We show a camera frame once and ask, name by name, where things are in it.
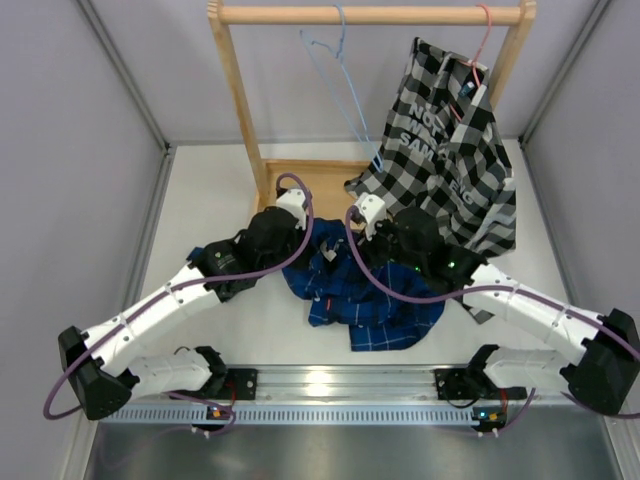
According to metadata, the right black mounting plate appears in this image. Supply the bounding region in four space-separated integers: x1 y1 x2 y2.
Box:
434 368 477 403

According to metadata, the purple cable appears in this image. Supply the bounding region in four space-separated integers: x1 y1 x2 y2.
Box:
344 205 640 420
43 173 315 420

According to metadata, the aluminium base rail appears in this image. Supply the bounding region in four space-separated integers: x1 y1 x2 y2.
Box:
129 363 566 405

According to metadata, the right aluminium frame post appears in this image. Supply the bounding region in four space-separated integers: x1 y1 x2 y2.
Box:
517 0 613 147

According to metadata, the left aluminium frame post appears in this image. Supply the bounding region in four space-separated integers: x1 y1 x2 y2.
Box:
72 0 174 156

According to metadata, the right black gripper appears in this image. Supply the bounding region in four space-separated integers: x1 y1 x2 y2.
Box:
347 217 426 274

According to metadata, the black white checkered shirt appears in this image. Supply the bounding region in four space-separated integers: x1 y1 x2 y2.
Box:
343 36 519 325

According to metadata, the perforated cable duct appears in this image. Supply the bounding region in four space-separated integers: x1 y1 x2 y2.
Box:
103 402 502 427

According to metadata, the black mounting plate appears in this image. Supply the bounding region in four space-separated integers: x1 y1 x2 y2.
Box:
434 368 477 403
216 368 258 401

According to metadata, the light blue wire hanger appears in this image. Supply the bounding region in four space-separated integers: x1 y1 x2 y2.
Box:
298 3 385 175

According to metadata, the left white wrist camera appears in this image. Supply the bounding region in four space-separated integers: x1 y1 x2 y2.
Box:
275 188 308 231

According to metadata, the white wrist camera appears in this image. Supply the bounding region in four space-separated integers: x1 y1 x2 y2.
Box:
275 188 308 231
352 193 387 241

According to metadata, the pink wire hanger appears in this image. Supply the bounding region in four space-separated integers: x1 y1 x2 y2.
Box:
463 3 493 90

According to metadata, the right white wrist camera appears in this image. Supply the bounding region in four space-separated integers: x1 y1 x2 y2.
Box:
352 193 387 241

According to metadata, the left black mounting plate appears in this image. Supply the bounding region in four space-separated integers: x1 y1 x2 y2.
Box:
216 368 258 401

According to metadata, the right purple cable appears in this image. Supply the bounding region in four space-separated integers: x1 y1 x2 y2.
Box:
344 205 640 420

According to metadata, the blue plaid shirt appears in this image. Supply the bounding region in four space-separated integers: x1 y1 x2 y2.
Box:
187 215 446 353

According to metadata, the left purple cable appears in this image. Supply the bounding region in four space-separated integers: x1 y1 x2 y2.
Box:
43 173 315 420

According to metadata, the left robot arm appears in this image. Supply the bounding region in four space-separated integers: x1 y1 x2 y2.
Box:
58 207 314 420

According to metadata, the wooden clothes rack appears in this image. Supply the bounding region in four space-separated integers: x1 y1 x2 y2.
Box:
207 1 537 218

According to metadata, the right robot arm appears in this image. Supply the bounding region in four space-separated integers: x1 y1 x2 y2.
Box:
346 196 639 418

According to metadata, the aluminium frame post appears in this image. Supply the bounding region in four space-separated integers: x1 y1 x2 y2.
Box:
72 0 174 156
517 0 613 147

